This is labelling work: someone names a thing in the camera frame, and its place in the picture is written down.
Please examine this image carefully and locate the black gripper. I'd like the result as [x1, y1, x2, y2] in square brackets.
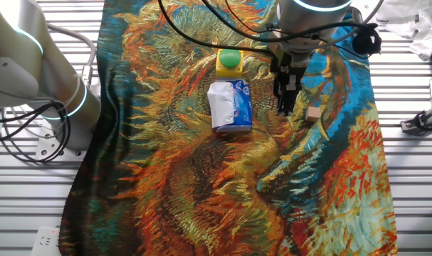
[275, 49, 312, 117]

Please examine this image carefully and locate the small wooden block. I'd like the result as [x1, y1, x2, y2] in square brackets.
[305, 106, 322, 123]

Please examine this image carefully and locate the blue white tissue pack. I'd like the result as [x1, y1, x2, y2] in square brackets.
[206, 78, 253, 133]

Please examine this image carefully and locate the yellow box green button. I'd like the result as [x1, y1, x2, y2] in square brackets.
[215, 48, 244, 80]

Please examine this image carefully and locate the sunflower painting cloth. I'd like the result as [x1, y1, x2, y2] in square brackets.
[58, 0, 399, 256]

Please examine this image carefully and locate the metal clamp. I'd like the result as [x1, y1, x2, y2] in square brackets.
[400, 106, 432, 135]

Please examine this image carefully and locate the white plastic bag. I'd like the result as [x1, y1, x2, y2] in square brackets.
[375, 0, 432, 61]

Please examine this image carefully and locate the white power strip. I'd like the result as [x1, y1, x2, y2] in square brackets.
[30, 226, 63, 256]

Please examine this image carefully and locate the black wrist cable bundle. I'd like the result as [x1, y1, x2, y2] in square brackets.
[157, 0, 383, 57]

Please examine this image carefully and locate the gray arm hose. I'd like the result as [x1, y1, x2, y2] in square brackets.
[46, 23, 98, 86]

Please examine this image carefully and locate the black base cable bundle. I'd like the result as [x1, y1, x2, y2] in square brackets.
[0, 101, 73, 164]

